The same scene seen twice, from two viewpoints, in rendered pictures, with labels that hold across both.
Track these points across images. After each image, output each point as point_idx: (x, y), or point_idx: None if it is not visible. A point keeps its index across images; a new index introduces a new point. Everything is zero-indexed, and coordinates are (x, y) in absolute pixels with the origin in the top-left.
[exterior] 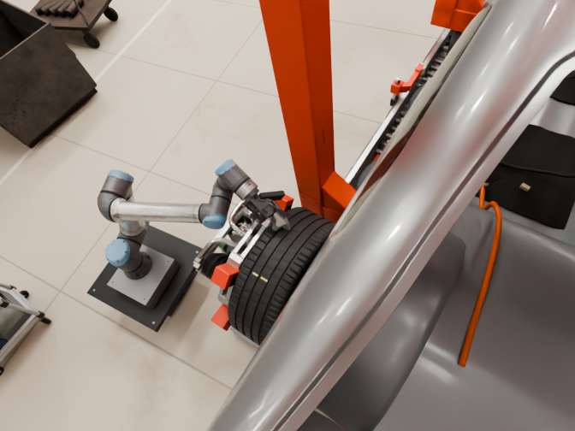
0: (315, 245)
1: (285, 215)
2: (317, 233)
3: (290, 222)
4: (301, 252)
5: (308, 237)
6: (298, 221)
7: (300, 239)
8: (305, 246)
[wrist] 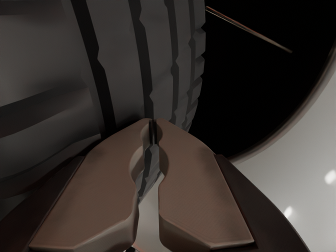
0: (202, 73)
1: (229, 165)
2: (197, 16)
3: (115, 70)
4: (186, 127)
5: (190, 68)
6: (126, 4)
7: (179, 102)
8: (190, 106)
